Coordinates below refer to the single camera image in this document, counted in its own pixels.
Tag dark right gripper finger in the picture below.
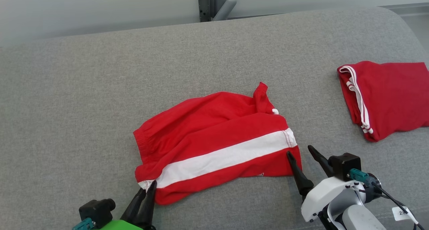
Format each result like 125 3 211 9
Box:
286 151 314 200
308 145 335 177

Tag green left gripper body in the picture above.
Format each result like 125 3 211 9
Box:
97 219 158 230

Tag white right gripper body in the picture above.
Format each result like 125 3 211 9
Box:
301 176 366 223

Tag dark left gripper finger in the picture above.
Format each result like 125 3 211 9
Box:
134 180 157 229
120 188 147 224

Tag red basketball jersey white sleeves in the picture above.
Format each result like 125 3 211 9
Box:
337 61 429 142

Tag red shorts white stripe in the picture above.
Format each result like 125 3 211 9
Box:
133 82 303 206

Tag grey fabric sofa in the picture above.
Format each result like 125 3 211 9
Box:
0 7 429 230

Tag left black cable teal plug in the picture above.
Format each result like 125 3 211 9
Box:
72 218 96 230

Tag black cable teal plug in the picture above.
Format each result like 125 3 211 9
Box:
72 218 96 230
349 169 426 230

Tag right black cable teal plug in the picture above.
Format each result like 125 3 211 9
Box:
349 169 426 230

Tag white cable label tag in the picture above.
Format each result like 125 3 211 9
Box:
392 207 411 221

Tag dark grey bracket plate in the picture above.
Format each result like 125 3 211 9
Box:
198 0 211 22

